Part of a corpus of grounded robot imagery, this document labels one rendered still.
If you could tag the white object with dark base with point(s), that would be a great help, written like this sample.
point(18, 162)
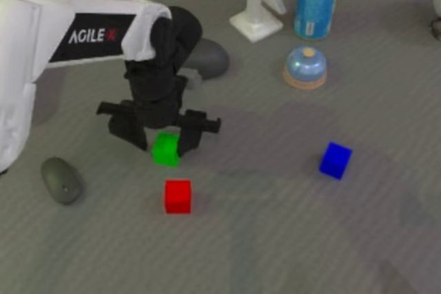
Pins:
point(437, 1)

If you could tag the red cube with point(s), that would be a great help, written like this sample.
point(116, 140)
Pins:
point(177, 196)

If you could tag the blue cube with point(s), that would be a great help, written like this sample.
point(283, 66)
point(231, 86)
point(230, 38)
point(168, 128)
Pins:
point(335, 160)

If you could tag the blue service bell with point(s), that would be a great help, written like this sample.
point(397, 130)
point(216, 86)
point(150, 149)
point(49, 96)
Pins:
point(305, 68)

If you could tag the dark grey computer mouse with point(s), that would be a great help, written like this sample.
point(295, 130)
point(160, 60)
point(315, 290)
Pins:
point(62, 180)

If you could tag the green cube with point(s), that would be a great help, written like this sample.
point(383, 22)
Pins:
point(165, 149)

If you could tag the white stand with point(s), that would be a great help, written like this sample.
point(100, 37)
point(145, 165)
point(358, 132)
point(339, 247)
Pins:
point(258, 5)

